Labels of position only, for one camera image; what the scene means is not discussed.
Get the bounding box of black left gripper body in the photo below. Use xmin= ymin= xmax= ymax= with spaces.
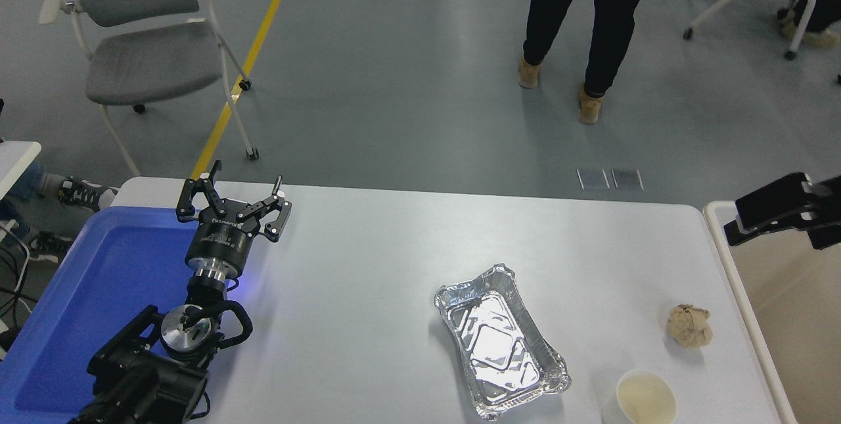
xmin=185 ymin=200 xmax=261 ymax=275

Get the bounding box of white paper cup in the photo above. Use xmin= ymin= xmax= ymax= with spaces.
xmin=601 ymin=369 xmax=677 ymax=424

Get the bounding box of person with patterned shoes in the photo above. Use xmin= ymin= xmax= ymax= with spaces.
xmin=0 ymin=161 xmax=119 ymax=262

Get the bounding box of blue plastic tray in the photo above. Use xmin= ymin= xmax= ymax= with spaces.
xmin=0 ymin=206 xmax=211 ymax=424

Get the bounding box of grey chair with armrests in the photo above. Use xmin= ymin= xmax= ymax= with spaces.
xmin=37 ymin=0 xmax=259 ymax=178

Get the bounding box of small white table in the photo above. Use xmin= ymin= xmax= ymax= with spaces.
xmin=0 ymin=141 xmax=41 ymax=200

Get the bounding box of silver foil tray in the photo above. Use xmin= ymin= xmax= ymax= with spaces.
xmin=433 ymin=264 xmax=572 ymax=421

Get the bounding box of metal floor plate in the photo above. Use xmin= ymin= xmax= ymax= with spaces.
xmin=577 ymin=168 xmax=611 ymax=191
xmin=611 ymin=168 xmax=644 ymax=191

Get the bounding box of standing person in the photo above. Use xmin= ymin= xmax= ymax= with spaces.
xmin=517 ymin=0 xmax=666 ymax=126

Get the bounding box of crumpled tan paper ball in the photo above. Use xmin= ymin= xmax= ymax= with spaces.
xmin=667 ymin=304 xmax=714 ymax=350

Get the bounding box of large pale bin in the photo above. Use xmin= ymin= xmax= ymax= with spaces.
xmin=703 ymin=199 xmax=841 ymax=424

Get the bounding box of white cable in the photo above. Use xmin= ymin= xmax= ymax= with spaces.
xmin=0 ymin=222 xmax=31 ymax=312

